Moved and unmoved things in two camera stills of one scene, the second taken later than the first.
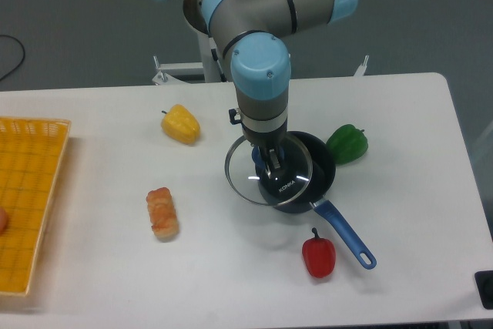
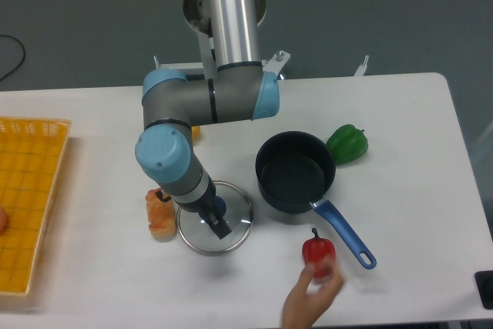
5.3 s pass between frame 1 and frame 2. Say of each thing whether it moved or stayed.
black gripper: moved
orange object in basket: stayed
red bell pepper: stayed
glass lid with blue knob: moved
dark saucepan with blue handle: stayed
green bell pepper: stayed
